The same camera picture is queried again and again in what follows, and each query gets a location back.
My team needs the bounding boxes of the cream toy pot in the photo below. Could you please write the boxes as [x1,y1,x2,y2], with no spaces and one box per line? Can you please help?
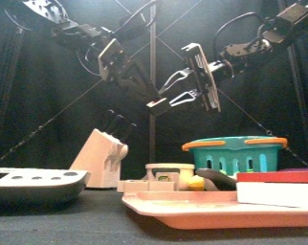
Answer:
[144,163,197,192]

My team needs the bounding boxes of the white toy sushi block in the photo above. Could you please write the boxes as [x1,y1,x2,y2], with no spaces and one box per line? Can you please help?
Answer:
[148,180,176,192]
[116,179,150,193]

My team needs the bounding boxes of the yellow toy food piece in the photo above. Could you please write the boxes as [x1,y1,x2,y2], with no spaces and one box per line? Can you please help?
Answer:
[188,174,206,192]

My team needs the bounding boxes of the white toy knife block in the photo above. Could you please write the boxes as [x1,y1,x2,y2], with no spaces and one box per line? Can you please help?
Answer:
[69,128,130,189]

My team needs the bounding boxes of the black toy utensil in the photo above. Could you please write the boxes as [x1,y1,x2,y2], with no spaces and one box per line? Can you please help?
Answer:
[196,168,238,192]

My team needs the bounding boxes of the pink plastic tray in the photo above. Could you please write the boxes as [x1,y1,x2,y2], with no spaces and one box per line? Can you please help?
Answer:
[121,190,308,231]

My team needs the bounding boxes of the purple toy item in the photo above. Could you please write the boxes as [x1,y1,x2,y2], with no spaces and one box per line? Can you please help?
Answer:
[278,167,308,173]

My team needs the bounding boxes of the red and white box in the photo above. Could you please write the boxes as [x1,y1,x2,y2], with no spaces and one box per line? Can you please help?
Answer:
[234,169,308,209]

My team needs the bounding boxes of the grey toy kitchen scale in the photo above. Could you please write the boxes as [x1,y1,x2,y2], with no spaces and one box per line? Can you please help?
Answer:
[0,167,92,206]

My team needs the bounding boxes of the vertical metal frame pole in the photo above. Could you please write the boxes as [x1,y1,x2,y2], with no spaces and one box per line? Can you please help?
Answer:
[148,0,158,164]

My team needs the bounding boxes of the black toy knife handle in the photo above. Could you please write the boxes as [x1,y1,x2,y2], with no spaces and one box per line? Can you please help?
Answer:
[101,109,117,132]
[120,122,138,144]
[109,114,128,137]

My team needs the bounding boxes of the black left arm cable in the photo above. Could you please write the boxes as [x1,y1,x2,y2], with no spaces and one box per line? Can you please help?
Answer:
[114,0,160,36]

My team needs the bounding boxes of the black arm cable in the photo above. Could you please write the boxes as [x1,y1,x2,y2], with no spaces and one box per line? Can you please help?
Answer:
[213,11,268,61]
[114,0,160,36]

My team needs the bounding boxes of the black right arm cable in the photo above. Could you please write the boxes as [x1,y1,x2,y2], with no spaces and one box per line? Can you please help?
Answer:
[213,11,268,61]

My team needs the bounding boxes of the teal basket orange handles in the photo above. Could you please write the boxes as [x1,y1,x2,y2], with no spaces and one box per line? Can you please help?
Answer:
[181,136,290,178]

